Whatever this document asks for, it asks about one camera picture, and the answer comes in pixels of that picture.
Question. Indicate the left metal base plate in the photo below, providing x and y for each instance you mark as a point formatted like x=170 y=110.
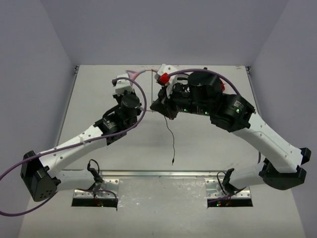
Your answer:
x=108 y=190

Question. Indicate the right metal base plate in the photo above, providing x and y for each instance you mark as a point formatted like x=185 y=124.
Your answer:
x=214 y=191

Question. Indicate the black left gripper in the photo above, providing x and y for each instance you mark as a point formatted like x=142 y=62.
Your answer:
x=119 y=96

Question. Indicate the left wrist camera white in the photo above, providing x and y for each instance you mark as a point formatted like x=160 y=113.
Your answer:
x=122 y=85

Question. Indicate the pink blue cat-ear headphones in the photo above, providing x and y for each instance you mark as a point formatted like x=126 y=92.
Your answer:
x=134 y=74

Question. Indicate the right wrist camera red-white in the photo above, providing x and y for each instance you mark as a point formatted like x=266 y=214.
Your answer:
x=162 y=77

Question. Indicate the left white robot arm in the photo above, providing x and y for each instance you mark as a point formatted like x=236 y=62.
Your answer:
x=46 y=174

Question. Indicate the aluminium table edge rail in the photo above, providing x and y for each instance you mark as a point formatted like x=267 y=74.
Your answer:
x=159 y=173

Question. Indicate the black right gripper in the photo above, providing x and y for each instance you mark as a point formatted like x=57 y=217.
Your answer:
x=163 y=104

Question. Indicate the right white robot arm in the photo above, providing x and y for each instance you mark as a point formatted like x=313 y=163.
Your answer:
x=201 y=92

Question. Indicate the metal base plate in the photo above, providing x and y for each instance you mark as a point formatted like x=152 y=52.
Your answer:
x=214 y=191
x=108 y=190

